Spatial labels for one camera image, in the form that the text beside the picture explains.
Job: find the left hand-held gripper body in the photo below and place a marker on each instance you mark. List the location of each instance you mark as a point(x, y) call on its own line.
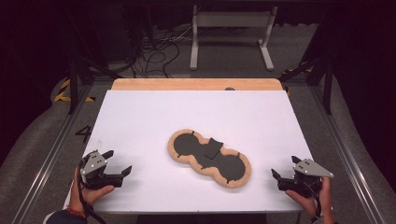
point(93, 165)

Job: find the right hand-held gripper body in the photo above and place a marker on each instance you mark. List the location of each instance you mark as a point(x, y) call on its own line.
point(306, 179)

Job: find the person's right hand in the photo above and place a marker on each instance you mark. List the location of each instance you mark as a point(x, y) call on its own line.
point(325, 202)

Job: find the person's left hand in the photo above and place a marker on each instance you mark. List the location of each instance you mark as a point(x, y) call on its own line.
point(88, 196)

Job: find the white board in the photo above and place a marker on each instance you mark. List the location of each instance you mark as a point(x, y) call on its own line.
point(140, 118)

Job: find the yellow black floor tape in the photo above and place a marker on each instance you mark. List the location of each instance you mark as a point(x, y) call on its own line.
point(63, 93)
point(295, 70)

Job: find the black metal stand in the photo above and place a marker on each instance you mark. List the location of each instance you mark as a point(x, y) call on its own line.
point(327, 87)
point(73, 81)

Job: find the dark curtain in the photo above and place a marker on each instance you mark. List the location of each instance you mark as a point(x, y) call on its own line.
point(21, 62)
point(367, 77)

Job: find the white metal stand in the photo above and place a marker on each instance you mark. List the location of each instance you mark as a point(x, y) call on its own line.
point(194, 46)

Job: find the aluminium floor rail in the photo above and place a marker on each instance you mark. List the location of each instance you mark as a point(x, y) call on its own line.
point(345, 161)
point(53, 155)

